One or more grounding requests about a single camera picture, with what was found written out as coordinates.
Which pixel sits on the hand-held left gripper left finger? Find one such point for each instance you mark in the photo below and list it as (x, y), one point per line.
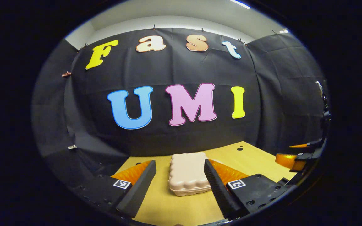
(141, 188)

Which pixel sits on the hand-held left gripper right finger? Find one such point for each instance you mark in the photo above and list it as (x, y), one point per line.
(217, 188)

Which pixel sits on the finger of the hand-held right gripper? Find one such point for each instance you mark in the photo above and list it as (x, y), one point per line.
(313, 143)
(286, 160)

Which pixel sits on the silver cloth clip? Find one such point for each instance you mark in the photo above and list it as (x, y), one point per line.
(72, 147)

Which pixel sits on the black backdrop cloth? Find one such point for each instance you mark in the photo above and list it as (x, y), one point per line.
(168, 72)

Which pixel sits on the copper cloth clip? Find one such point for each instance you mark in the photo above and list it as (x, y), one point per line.
(66, 74)

